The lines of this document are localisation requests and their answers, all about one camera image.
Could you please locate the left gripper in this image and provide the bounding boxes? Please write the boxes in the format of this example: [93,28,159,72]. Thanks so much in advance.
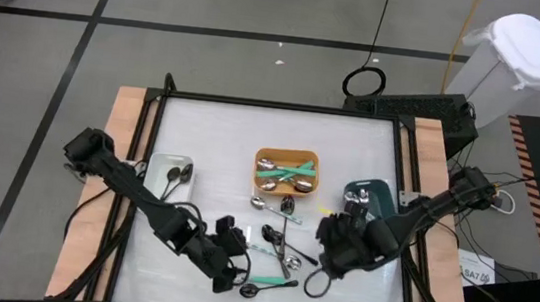
[180,235,255,299]

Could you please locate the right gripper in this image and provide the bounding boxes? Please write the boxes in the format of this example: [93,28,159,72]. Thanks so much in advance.
[311,211,387,285]

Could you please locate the green-handled silver spoon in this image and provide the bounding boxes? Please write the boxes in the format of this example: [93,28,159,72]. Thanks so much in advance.
[254,167,316,195]
[256,157,319,178]
[235,271,289,288]
[276,156,317,185]
[259,155,317,197]

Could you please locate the black fork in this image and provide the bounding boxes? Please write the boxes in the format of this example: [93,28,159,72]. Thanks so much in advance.
[272,194,300,280]

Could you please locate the teal plastic bin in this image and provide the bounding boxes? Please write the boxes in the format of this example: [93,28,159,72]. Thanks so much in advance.
[341,175,402,224]

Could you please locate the orange plastic bin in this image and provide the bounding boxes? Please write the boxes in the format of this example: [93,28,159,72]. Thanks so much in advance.
[250,144,323,201]

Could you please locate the white paper label sheet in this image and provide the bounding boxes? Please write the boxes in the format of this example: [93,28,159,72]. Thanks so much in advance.
[452,247,506,302]

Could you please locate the white plastic bin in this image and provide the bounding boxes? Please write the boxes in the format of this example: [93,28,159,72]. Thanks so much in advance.
[141,150,198,207]

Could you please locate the black computer case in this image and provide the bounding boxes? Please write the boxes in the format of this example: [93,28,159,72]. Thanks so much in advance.
[338,81,484,164]

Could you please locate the wooden table base board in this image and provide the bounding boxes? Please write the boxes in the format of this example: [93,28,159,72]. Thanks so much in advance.
[43,79,494,302]

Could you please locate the white lidded trash can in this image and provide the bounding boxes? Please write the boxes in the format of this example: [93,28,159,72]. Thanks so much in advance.
[441,6,540,136]

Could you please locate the silver mounting bracket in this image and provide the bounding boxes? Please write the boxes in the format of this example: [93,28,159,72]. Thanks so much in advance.
[397,189,421,209]

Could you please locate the white cable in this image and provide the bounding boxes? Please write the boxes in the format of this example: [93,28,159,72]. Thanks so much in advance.
[492,188,518,217]

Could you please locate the black coiled floor cable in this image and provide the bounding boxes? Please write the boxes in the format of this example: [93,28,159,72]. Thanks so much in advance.
[339,0,396,103]

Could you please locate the yellow hanging cable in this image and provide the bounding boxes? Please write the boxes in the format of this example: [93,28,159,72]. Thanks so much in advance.
[439,0,484,98]

